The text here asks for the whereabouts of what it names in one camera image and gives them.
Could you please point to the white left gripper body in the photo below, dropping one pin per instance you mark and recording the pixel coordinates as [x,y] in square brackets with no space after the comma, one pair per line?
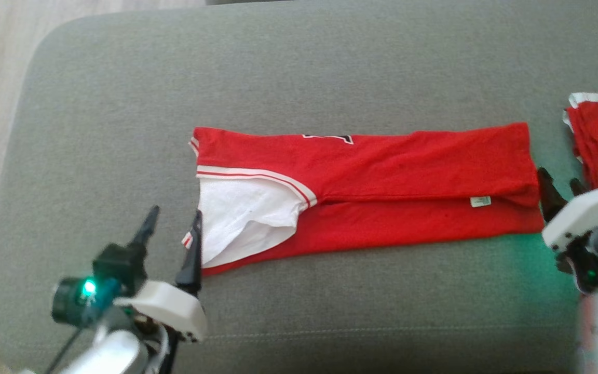
[174,311]

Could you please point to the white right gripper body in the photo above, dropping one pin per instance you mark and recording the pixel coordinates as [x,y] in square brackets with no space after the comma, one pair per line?
[589,208]

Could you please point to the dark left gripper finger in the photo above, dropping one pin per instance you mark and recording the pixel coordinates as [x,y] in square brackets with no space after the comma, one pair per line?
[192,265]
[146,231]

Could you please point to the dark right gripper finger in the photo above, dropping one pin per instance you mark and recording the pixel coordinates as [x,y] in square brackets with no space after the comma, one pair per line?
[549,195]
[578,187]

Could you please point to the red and white jersey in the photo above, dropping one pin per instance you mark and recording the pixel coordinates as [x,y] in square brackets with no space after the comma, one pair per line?
[382,176]

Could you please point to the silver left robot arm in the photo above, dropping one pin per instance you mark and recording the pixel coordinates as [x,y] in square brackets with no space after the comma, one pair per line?
[112,356]

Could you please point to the grey sofa seat cushion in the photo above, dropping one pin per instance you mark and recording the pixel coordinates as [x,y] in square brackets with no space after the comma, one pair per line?
[330,311]

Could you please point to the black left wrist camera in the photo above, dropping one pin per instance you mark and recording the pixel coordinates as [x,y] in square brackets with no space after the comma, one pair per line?
[114,265]

